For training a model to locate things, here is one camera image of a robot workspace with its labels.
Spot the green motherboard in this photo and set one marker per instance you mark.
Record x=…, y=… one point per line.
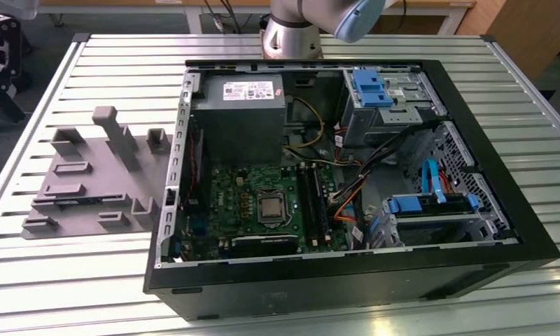
x=228, y=182

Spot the grey parts rack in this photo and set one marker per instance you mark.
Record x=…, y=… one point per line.
x=88, y=217

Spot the black open PC case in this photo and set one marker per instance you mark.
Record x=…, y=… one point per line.
x=308, y=290

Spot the silver CPU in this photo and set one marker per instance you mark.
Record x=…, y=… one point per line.
x=271, y=208

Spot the hard disk in blue carrier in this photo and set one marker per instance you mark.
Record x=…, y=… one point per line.
x=405, y=204

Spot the black RAM slot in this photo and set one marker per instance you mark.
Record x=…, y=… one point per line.
x=305, y=203
x=311, y=203
x=316, y=203

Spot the metal drive bay cage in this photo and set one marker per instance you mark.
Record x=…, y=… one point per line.
x=401, y=117

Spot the blue plastic bay bracket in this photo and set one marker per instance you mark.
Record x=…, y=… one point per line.
x=371, y=82

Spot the metal disk bay cage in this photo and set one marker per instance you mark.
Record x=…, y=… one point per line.
x=439, y=218

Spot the wooden cabinet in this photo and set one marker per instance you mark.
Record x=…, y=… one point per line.
x=523, y=31

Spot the CPU socket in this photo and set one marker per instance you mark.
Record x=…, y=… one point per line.
x=273, y=223

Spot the black graphics card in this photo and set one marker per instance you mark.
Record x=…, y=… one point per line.
x=261, y=246

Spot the grey power supply unit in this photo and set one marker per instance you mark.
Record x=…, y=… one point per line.
x=237, y=133

